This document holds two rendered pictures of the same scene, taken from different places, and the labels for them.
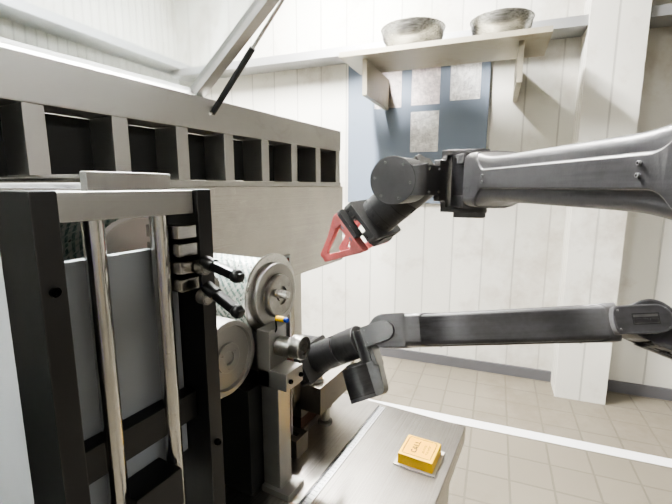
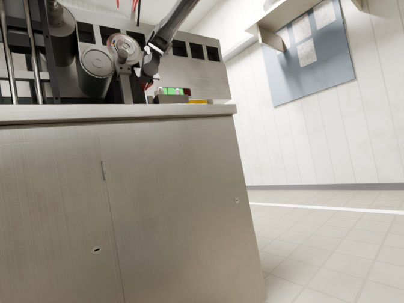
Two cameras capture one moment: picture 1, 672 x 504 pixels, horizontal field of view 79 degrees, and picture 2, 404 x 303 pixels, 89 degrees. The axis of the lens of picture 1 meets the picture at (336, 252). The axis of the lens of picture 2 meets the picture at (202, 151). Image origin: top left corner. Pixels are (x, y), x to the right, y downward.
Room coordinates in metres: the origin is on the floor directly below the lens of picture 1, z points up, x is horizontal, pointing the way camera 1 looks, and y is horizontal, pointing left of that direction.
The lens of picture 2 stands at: (0.05, -0.54, 0.70)
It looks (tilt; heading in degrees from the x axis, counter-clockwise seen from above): 2 degrees up; 29
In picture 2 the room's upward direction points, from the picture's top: 10 degrees counter-clockwise
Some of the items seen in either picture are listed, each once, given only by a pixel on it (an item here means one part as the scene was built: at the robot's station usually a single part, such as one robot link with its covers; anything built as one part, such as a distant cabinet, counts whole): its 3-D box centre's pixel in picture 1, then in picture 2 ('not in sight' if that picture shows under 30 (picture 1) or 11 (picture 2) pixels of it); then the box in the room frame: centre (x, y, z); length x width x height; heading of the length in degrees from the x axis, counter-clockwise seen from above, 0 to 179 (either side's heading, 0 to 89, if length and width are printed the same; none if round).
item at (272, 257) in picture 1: (271, 294); (124, 48); (0.71, 0.12, 1.25); 0.15 x 0.01 x 0.15; 152
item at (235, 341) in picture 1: (174, 343); (95, 75); (0.66, 0.28, 1.17); 0.26 x 0.12 x 0.12; 62
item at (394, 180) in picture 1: (432, 183); not in sight; (0.52, -0.12, 1.45); 0.12 x 0.12 x 0.09; 60
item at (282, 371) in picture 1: (282, 410); (126, 88); (0.66, 0.09, 1.05); 0.06 x 0.05 x 0.31; 62
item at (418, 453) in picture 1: (419, 453); (195, 105); (0.74, -0.17, 0.91); 0.07 x 0.07 x 0.02; 62
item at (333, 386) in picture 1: (267, 366); (159, 112); (0.94, 0.17, 1.00); 0.40 x 0.16 x 0.06; 62
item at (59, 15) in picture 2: not in sight; (53, 13); (0.48, 0.21, 1.33); 0.06 x 0.06 x 0.06; 62
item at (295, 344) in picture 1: (299, 347); (122, 53); (0.64, 0.06, 1.18); 0.04 x 0.02 x 0.04; 152
